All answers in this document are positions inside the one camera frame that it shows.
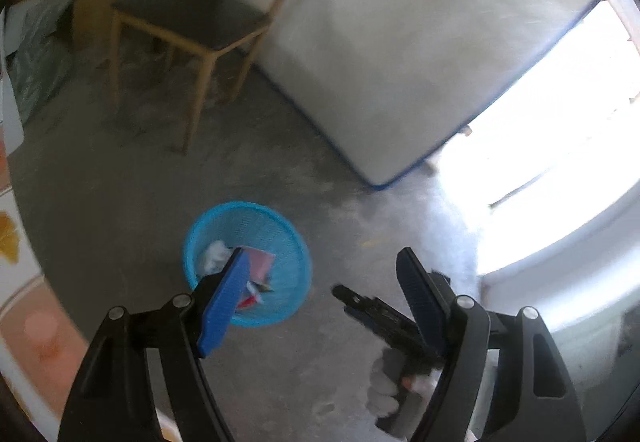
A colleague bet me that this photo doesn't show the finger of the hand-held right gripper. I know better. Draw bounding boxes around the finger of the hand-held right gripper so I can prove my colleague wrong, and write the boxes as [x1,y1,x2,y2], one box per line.
[332,285,423,338]
[345,307,443,368]

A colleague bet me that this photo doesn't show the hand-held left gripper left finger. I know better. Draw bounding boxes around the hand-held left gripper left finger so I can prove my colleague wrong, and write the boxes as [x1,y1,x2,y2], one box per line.
[57,247,251,442]

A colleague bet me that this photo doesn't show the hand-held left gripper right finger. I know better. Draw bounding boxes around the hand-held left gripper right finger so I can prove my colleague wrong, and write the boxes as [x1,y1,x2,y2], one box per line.
[396,247,588,442]

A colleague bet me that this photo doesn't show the red dark wrapper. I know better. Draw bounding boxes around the red dark wrapper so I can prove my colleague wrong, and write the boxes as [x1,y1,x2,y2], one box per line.
[237,279,276,308]

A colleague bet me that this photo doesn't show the white paper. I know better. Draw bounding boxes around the white paper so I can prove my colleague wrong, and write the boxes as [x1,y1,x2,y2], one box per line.
[197,241,236,275]

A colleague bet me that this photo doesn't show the pink packet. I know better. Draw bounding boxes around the pink packet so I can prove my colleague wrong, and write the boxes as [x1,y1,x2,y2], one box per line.
[242,247,277,283]

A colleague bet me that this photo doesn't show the blue mesh wastebasket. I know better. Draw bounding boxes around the blue mesh wastebasket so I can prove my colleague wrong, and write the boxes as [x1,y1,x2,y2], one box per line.
[182,201,313,328]

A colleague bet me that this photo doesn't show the person's right hand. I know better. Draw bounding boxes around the person's right hand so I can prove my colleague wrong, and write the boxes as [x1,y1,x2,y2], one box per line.
[367,349,403,420]

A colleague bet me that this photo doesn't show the white mattress blue edging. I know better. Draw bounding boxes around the white mattress blue edging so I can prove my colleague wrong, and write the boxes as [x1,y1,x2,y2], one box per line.
[250,0,618,188]

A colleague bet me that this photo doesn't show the wooden chair dark seat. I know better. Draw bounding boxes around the wooden chair dark seat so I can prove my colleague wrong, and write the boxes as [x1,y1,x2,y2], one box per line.
[109,0,328,155]

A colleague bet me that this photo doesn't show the grey woven sack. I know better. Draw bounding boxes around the grey woven sack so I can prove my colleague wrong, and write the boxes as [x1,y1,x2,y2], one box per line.
[7,0,81,123]

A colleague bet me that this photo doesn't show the brown cardboard box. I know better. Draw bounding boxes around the brown cardboard box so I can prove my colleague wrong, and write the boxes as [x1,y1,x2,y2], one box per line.
[70,0,126,56]

